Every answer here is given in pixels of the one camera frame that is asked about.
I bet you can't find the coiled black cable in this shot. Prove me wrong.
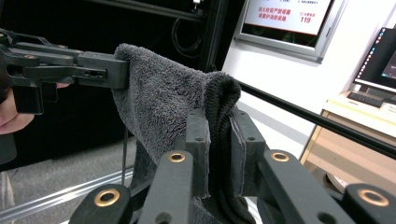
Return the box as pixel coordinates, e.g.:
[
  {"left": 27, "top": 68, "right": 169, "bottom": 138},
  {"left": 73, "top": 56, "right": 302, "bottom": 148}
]
[{"left": 170, "top": 18, "right": 204, "bottom": 59}]

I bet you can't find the wall poster sign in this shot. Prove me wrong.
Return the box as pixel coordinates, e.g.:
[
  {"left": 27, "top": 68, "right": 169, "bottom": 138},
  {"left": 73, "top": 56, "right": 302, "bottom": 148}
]
[{"left": 233, "top": 0, "right": 349, "bottom": 64}]

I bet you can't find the computer monitor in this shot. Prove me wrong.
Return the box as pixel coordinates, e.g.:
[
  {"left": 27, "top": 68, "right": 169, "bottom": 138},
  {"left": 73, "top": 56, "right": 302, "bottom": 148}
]
[{"left": 352, "top": 26, "right": 396, "bottom": 94}]

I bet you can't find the white chair base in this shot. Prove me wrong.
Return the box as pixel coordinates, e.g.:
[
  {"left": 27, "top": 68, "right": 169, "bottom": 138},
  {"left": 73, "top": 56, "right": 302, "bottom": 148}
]
[{"left": 322, "top": 172, "right": 350, "bottom": 194}]

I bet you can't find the aluminium floor rail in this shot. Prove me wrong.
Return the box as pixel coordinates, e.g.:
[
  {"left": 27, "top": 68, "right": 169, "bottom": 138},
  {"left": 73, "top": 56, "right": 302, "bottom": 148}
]
[{"left": 0, "top": 169, "right": 135, "bottom": 224}]

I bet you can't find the black metal frame crossbar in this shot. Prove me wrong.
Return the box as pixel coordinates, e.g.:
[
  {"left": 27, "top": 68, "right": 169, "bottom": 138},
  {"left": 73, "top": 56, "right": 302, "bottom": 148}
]
[{"left": 237, "top": 79, "right": 396, "bottom": 161}]

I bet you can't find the light wooden desk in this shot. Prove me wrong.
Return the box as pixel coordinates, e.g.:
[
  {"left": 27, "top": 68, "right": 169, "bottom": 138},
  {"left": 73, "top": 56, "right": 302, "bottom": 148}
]
[{"left": 299, "top": 91, "right": 396, "bottom": 198}]

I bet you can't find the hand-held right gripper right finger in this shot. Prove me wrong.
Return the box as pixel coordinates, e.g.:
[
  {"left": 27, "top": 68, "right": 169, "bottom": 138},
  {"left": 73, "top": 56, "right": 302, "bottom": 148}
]
[{"left": 231, "top": 106, "right": 267, "bottom": 197}]

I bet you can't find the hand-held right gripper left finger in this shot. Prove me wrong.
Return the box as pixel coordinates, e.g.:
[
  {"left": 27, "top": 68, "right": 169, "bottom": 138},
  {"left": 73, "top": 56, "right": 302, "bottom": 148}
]
[{"left": 174, "top": 107, "right": 211, "bottom": 199}]

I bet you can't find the black metal frame strut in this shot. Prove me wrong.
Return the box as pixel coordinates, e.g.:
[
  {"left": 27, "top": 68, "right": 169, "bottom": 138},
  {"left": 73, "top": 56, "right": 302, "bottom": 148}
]
[{"left": 198, "top": 0, "right": 231, "bottom": 73}]

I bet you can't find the dark grey fleece towel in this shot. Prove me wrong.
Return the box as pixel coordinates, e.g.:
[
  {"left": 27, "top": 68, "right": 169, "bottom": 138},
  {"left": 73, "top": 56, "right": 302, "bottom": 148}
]
[{"left": 111, "top": 42, "right": 260, "bottom": 224}]

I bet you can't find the black keyboard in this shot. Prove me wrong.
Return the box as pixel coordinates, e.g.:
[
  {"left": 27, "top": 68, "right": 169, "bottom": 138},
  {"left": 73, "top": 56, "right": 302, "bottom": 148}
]
[{"left": 346, "top": 91, "right": 387, "bottom": 109}]

